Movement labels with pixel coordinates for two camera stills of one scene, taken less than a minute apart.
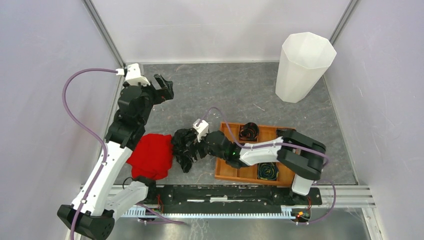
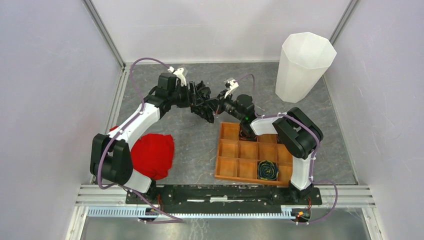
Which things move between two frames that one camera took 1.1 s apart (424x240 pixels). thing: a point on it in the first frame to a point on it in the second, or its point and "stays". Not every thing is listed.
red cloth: [152, 157] stays
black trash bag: [186, 147] to [205, 106]
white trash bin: [303, 59] stays
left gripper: [161, 94] to [190, 99]
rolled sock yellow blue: [268, 171] stays
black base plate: [228, 195] stays
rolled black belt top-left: [249, 131] stays
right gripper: [199, 145] to [221, 100]
